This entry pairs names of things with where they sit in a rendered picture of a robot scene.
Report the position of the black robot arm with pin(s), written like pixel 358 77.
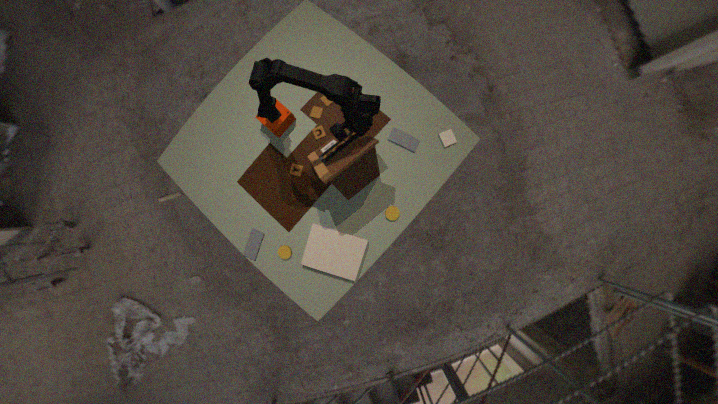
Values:
pixel 267 73

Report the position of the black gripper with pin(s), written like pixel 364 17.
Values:
pixel 338 129

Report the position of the yellow flat disc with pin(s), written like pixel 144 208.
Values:
pixel 284 252
pixel 392 213

